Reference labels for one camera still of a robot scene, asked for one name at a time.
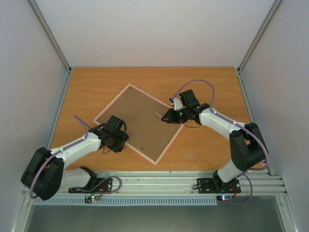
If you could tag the left small circuit board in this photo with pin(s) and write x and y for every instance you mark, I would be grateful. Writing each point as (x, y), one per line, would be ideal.
(91, 199)

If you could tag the grey slotted cable duct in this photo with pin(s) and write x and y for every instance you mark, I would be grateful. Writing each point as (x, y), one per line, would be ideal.
(130, 201)

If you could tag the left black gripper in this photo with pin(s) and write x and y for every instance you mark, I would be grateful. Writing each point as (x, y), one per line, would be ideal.
(125, 137)

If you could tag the right small circuit board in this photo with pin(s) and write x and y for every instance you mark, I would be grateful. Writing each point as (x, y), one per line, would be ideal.
(224, 198)

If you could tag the aluminium corner post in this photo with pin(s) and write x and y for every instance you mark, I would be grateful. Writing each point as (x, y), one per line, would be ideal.
(261, 31)
(46, 28)

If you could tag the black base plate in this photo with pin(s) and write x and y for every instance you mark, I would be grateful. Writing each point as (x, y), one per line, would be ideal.
(105, 184)
(207, 186)

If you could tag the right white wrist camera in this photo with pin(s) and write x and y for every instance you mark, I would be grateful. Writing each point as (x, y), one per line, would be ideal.
(176, 103)

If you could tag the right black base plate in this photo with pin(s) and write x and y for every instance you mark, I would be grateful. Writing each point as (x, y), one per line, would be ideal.
(207, 186)

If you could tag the right aluminium corner post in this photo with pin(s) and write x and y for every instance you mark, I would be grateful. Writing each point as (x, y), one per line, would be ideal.
(261, 31)

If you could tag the left aluminium corner post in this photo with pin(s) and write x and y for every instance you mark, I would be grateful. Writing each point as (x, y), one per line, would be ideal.
(46, 28)

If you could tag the small circuit board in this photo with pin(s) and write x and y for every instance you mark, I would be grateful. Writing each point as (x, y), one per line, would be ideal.
(224, 198)
(91, 199)

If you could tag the pink photo frame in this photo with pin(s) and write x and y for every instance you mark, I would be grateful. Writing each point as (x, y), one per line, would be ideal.
(148, 135)

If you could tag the aluminium rail base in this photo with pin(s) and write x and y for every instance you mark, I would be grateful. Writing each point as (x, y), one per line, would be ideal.
(179, 183)

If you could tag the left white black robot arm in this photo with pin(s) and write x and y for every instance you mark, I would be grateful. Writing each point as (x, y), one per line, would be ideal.
(46, 173)

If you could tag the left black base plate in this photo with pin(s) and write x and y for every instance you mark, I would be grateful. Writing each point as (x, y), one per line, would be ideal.
(105, 184)

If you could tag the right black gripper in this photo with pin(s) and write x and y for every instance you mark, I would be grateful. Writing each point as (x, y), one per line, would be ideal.
(170, 116)

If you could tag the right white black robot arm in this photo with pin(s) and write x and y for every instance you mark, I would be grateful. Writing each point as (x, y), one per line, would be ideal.
(247, 147)

